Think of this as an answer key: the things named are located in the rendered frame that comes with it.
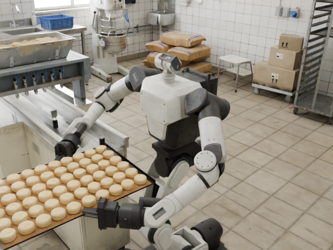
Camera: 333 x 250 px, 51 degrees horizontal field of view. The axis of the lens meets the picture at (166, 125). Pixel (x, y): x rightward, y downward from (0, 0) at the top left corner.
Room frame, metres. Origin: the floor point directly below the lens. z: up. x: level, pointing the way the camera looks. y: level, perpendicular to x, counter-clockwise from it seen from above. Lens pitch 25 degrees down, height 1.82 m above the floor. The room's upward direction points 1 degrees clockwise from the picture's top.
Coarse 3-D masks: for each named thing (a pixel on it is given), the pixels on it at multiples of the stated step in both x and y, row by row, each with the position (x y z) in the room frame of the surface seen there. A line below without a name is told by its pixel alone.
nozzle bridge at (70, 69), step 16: (32, 64) 2.22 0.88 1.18; (48, 64) 2.23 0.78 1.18; (64, 64) 2.30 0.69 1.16; (80, 64) 2.43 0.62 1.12; (0, 80) 2.10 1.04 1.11; (16, 80) 2.16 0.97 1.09; (32, 80) 2.23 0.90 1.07; (48, 80) 2.30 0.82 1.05; (64, 80) 2.33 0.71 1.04; (80, 80) 2.49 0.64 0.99; (0, 96) 2.04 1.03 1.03; (80, 96) 2.49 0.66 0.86
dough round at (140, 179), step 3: (141, 174) 1.20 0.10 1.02; (135, 177) 1.18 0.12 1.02; (138, 177) 1.18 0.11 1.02; (141, 177) 1.18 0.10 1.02; (144, 177) 1.18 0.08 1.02; (135, 180) 1.17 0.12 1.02; (138, 180) 1.16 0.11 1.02; (141, 180) 1.16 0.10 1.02; (144, 180) 1.17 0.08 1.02; (135, 183) 1.17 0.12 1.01; (138, 183) 1.16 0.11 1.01; (141, 183) 1.16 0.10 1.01; (144, 183) 1.16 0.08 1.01
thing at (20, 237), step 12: (72, 156) 1.37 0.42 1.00; (84, 156) 1.37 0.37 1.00; (48, 168) 1.27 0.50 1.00; (84, 168) 1.27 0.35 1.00; (24, 180) 1.18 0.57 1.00; (60, 180) 1.18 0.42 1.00; (132, 180) 1.19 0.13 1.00; (12, 192) 1.09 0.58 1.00; (72, 192) 1.10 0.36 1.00; (0, 204) 1.02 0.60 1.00; (60, 204) 1.03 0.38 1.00; (96, 204) 1.03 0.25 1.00; (72, 216) 0.96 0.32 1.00; (36, 228) 0.90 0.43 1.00; (48, 228) 0.90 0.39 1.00
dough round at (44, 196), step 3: (42, 192) 1.07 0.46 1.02; (45, 192) 1.07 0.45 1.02; (48, 192) 1.07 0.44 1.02; (51, 192) 1.07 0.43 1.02; (39, 195) 1.05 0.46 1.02; (42, 195) 1.05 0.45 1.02; (45, 195) 1.05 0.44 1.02; (48, 195) 1.05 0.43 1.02; (51, 195) 1.06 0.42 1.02; (39, 198) 1.04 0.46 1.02; (42, 198) 1.04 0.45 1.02; (45, 198) 1.04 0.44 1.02; (48, 198) 1.04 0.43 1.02; (51, 198) 1.05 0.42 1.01; (42, 201) 1.04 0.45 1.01; (45, 201) 1.04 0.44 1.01
